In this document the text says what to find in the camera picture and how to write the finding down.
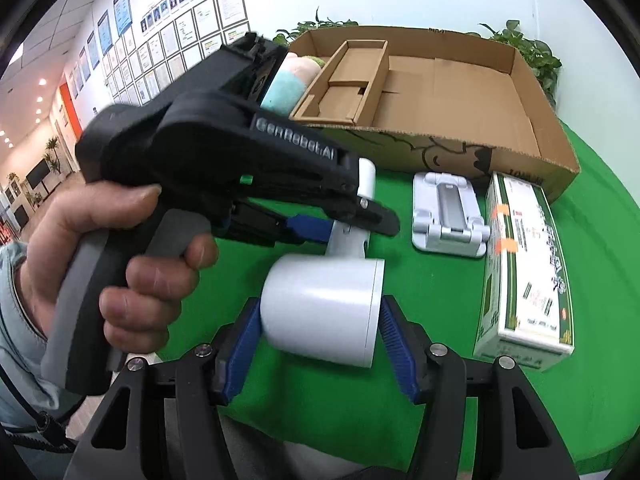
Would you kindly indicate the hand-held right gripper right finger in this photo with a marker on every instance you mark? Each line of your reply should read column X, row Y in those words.
column 400, row 350

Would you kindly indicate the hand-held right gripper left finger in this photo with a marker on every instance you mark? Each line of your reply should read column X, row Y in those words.
column 240, row 345

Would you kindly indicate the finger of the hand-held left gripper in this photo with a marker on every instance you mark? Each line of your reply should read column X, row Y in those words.
column 310, row 229
column 370, row 217

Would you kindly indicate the white lint roller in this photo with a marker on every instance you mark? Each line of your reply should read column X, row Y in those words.
column 320, row 305

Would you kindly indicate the pink pig plush toy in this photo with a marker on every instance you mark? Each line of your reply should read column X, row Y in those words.
column 285, row 85

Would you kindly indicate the long brown cardboard box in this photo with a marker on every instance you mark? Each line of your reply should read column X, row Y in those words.
column 345, row 75

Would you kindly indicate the large cardboard box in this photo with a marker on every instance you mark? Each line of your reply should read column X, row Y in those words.
column 475, row 110

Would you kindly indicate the person's left hand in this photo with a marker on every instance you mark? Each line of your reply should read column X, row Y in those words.
column 75, row 220

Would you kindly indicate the white phone stand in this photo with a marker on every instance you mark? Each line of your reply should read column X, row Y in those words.
column 450, row 210

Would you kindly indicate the person's grey clothing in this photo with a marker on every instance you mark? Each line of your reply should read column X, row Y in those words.
column 290, row 455

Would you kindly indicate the large blue notice board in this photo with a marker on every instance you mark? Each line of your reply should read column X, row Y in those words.
column 123, row 10

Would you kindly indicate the bushy potted plant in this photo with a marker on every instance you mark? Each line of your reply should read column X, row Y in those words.
column 305, row 27

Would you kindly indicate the green and white carton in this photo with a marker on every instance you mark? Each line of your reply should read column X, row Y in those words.
column 525, row 270

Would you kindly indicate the tall indoor plant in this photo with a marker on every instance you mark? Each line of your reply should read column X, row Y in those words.
column 52, row 155

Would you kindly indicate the black screen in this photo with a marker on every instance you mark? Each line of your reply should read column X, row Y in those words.
column 37, row 175

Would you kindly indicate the green tablecloth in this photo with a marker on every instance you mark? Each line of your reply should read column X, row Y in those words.
column 590, row 260

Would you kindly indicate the small potted plant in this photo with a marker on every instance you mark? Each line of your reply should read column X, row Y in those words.
column 535, row 60

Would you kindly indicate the group of framed wall certificates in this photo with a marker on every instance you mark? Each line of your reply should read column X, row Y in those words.
column 165, row 55

